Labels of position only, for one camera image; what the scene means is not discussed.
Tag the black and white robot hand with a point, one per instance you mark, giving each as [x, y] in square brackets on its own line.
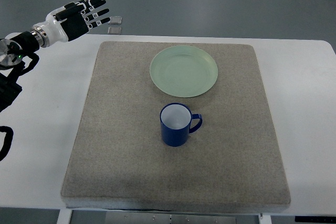
[70, 22]

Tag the blue enamel mug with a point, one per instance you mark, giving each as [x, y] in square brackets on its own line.
[177, 123]

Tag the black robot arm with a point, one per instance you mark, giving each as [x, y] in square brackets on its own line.
[18, 55]

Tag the lower floor socket plate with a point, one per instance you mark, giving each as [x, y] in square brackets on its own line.
[114, 30]

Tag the floor socket plate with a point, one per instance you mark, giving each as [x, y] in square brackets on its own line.
[115, 20]
[114, 30]

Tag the upper floor socket plate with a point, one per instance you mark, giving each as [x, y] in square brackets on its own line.
[115, 20]

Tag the light green plate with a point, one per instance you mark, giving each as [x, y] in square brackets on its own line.
[183, 71]

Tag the grey felt mat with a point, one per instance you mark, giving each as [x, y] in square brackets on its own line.
[119, 161]

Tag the black bar under table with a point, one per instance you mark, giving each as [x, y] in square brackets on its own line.
[315, 219]

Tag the metal table frame bracket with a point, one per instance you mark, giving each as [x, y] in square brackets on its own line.
[145, 217]

